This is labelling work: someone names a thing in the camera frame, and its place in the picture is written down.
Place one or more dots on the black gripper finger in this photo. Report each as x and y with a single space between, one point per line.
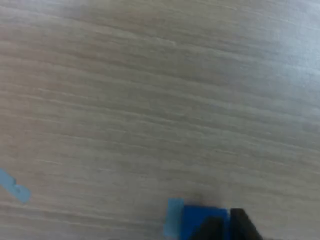
243 227
212 230

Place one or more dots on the blue cube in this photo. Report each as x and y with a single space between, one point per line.
195 215

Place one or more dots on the blue tape piece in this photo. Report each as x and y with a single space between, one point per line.
21 193
173 217

